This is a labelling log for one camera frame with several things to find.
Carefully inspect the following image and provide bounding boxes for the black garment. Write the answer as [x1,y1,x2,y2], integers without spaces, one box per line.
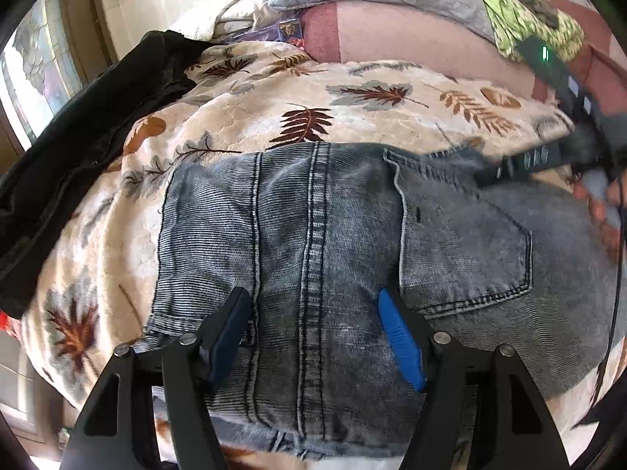
[0,29,197,319]

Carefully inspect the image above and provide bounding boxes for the person's right hand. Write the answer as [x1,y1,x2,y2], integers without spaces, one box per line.
[573,166,627,261]

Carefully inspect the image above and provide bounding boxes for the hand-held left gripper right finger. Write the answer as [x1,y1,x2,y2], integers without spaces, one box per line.
[377,288,571,470]

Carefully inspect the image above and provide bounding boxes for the window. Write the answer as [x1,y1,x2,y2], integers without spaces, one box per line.
[0,0,84,145]

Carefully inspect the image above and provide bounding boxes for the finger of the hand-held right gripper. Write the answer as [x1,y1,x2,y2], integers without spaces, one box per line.
[477,142,571,188]

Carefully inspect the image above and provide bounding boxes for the cream leaf-print blanket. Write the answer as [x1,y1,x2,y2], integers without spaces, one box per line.
[20,42,579,470]

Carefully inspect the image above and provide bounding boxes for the green patterned cloth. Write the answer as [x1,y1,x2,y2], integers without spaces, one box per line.
[448,0,586,62]

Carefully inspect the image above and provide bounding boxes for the purple printed item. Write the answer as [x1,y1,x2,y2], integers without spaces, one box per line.
[220,18,307,49]

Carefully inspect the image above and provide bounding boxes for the grey-blue denim pants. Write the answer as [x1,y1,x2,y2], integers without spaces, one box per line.
[132,141,627,461]

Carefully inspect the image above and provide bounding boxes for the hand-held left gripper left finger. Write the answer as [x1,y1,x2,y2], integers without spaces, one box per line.
[59,286,253,470]

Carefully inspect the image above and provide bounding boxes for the pink bolster pillow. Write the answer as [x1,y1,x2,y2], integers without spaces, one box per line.
[301,0,556,103]

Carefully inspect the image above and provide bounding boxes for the white crumpled cloth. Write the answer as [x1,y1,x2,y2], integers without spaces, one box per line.
[167,0,277,44]

